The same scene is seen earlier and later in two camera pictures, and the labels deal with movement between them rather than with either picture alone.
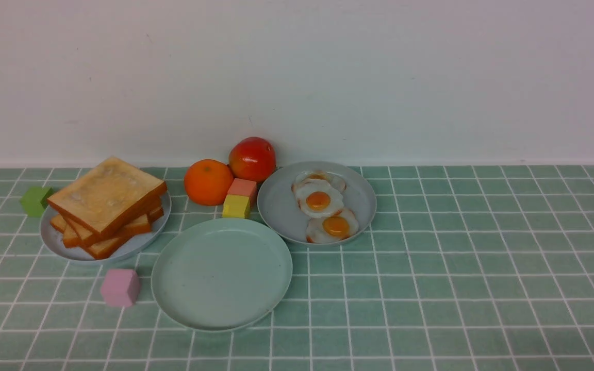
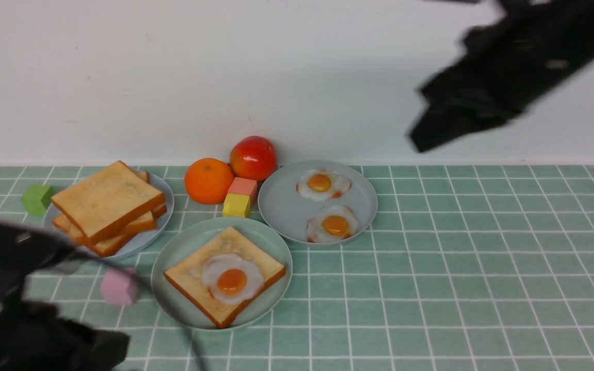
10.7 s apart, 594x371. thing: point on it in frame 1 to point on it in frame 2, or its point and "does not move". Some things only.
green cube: x=34 y=200 does not move
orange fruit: x=209 y=182 does not move
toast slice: x=106 y=194 to x=186 y=275
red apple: x=252 y=157 does not move
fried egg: x=331 y=177 does not move
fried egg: x=317 y=198 to x=231 y=279
